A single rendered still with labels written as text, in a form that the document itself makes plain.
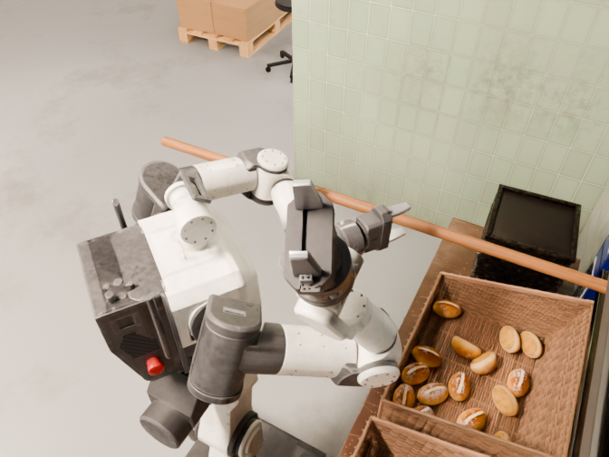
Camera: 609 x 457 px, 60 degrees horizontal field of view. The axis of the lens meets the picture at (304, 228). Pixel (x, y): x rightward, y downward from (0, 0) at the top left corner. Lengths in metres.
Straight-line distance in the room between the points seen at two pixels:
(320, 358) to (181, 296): 0.27
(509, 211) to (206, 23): 3.51
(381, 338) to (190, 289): 0.34
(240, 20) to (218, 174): 3.48
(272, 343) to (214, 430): 0.73
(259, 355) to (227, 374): 0.06
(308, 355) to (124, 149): 3.02
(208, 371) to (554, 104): 1.98
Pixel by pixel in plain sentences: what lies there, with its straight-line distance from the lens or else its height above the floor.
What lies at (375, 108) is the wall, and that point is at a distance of 2.76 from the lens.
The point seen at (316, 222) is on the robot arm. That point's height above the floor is 1.71.
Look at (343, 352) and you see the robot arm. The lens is 0.97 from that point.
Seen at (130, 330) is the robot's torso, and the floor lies 1.34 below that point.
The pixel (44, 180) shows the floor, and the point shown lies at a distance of 3.72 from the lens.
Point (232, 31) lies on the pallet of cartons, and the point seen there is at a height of 0.19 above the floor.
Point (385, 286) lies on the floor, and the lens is 2.77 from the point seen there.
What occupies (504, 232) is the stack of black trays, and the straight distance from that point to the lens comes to 1.86.
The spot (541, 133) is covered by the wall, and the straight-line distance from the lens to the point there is 2.60.
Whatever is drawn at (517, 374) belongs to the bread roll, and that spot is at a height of 0.64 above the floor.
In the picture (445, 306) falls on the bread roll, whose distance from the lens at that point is 1.93.
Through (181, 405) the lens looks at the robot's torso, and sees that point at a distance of 1.26.
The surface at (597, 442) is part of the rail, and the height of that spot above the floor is 1.44.
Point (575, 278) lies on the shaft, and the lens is 1.36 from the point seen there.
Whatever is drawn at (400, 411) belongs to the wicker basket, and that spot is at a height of 0.72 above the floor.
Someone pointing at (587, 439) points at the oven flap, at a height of 1.42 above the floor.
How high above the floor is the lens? 2.14
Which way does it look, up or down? 45 degrees down
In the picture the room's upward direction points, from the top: straight up
